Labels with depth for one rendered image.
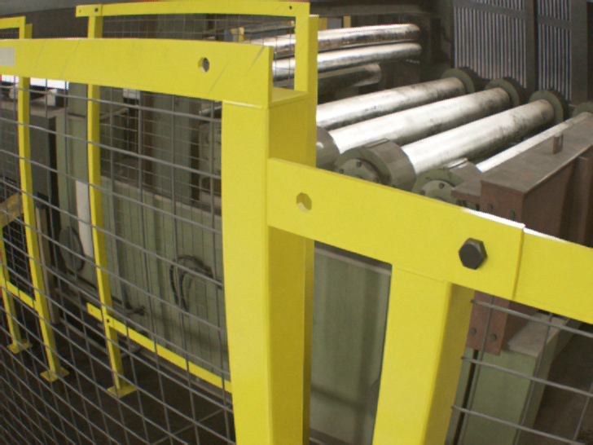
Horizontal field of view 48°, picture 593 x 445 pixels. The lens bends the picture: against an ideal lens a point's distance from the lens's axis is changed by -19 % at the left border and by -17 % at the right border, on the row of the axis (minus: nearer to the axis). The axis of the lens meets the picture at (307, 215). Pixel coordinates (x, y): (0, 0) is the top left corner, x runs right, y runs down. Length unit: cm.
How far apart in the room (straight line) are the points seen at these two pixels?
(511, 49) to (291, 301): 1163
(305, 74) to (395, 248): 175
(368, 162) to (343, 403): 100
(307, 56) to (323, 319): 116
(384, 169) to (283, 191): 217
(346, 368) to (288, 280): 242
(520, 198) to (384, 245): 178
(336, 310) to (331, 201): 243
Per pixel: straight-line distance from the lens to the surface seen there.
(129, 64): 70
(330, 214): 56
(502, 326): 247
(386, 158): 276
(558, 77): 1194
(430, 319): 54
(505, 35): 1224
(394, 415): 60
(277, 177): 58
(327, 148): 298
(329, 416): 326
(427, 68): 512
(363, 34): 432
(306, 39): 225
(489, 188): 235
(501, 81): 468
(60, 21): 811
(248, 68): 59
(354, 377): 306
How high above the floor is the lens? 202
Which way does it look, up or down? 20 degrees down
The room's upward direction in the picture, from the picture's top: 1 degrees clockwise
